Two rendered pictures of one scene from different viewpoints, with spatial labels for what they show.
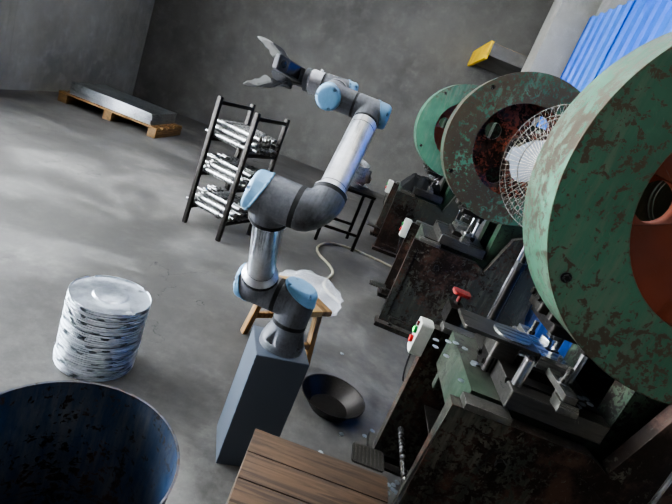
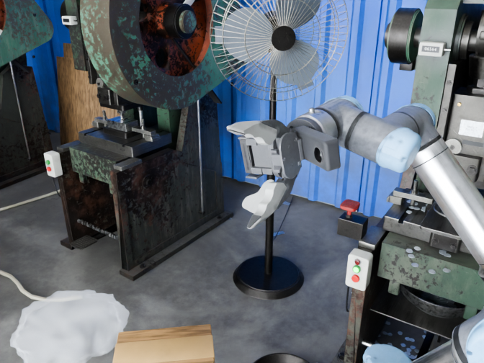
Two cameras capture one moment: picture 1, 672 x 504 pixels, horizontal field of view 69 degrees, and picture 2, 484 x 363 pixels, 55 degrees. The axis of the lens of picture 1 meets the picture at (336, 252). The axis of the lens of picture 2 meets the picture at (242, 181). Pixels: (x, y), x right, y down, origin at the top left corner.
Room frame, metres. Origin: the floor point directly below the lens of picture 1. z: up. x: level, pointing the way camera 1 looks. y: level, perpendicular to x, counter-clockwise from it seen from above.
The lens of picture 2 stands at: (1.27, 0.96, 1.52)
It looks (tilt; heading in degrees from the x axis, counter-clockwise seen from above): 24 degrees down; 305
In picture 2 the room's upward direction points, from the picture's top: straight up
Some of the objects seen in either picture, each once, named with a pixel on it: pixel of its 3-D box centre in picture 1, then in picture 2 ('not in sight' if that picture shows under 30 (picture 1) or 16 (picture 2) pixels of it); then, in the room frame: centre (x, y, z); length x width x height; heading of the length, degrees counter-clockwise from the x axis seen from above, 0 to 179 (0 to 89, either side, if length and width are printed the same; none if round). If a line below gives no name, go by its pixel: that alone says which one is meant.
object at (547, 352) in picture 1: (543, 354); not in sight; (1.48, -0.74, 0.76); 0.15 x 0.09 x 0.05; 2
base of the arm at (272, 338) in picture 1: (285, 332); not in sight; (1.46, 0.06, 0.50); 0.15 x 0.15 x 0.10
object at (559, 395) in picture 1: (564, 384); not in sight; (1.31, -0.75, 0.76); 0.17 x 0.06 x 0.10; 2
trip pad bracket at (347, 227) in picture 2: (447, 324); (351, 238); (1.79, -0.51, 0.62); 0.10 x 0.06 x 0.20; 2
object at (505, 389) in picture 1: (532, 376); (454, 222); (1.48, -0.75, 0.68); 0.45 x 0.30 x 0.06; 2
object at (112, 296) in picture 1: (111, 294); not in sight; (1.61, 0.72, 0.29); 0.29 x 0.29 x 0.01
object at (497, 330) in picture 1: (489, 346); (446, 232); (1.48, -0.57, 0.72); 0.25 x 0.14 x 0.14; 92
